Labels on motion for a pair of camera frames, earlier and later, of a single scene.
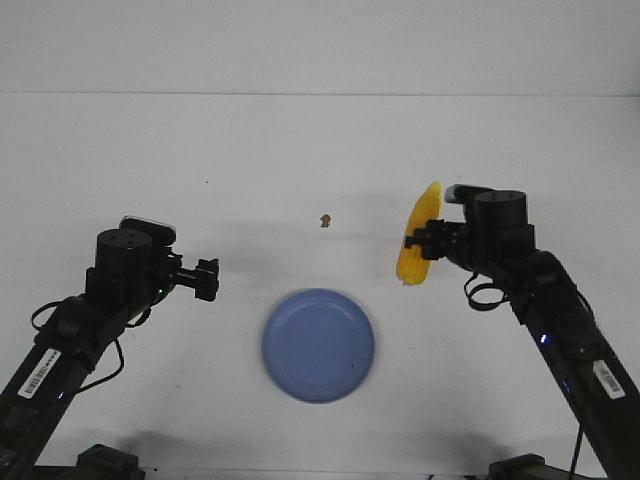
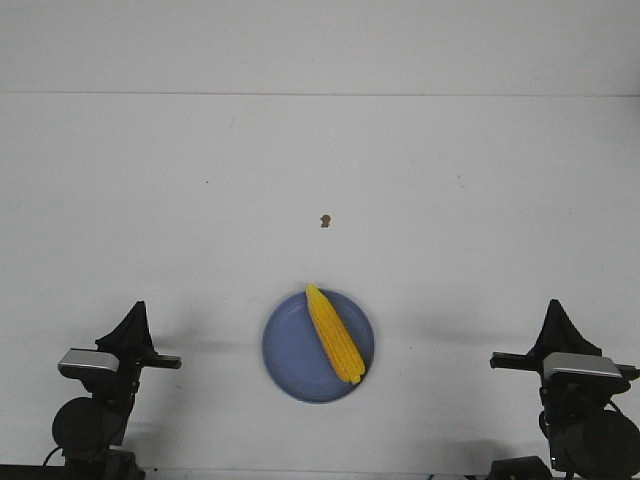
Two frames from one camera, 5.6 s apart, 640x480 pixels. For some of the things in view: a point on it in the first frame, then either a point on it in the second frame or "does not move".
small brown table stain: (325, 220) does not move
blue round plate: (318, 345) does not move
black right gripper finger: (434, 251) → (552, 337)
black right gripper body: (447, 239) → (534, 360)
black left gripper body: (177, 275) → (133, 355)
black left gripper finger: (206, 290) → (143, 343)
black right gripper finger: (434, 227) → (561, 335)
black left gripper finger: (210, 266) → (131, 339)
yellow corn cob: (412, 267) → (337, 336)
